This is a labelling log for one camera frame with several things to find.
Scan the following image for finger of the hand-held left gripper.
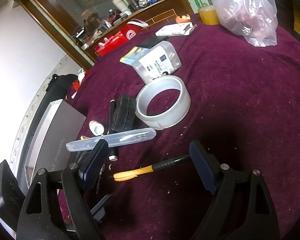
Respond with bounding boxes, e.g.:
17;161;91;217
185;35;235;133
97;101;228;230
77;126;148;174
90;194;113;222

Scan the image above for red box white logo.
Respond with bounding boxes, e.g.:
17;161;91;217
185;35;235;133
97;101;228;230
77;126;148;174
115;24;143;43

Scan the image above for purple velvet tablecloth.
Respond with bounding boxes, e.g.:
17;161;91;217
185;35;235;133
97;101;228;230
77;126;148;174
57;12;300;240

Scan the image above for grey cardboard box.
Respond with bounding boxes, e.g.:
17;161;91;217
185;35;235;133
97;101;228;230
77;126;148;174
24;99;87;189

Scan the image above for black plastic mount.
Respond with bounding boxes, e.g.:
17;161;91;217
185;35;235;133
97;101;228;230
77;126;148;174
111;94;137;133

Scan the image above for flat white box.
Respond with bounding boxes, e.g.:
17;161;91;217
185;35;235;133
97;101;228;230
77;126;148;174
155;22;198;37

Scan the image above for blue yellow booklet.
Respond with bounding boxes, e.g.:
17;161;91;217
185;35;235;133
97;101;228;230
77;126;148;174
120;47;150;66

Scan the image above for clear toothbrush case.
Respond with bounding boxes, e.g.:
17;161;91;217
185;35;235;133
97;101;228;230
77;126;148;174
66;127;157;152

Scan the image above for yellow black pen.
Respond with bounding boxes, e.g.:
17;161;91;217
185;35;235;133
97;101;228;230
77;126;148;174
112;155;190;182

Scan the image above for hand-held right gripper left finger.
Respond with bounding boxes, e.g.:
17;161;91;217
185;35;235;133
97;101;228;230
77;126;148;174
16;139;109;240

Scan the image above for translucent plastic bag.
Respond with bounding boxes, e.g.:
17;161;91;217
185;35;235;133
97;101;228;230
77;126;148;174
206;0;278;47

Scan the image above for yellow round container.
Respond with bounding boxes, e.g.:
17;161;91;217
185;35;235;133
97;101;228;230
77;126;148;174
197;5;220;26

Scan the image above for white curved strap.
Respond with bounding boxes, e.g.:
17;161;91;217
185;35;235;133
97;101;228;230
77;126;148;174
126;19;149;29

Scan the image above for clear plastic labelled container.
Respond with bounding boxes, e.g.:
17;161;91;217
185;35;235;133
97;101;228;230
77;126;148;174
132;41;182;84

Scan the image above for black marker white cap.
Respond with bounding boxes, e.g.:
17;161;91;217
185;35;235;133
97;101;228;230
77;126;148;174
107;100;119;161

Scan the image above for white tumbler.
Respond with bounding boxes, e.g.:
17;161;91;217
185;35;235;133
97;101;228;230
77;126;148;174
112;0;133;16

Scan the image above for clear tape roll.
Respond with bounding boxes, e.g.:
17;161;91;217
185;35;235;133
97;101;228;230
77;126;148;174
136;75;191;130

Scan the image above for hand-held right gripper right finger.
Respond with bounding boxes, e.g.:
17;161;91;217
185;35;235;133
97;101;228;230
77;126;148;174
189;140;280;240

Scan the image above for small white bottle orange cap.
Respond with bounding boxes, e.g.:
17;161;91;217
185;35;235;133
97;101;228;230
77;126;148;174
89;120;104;135

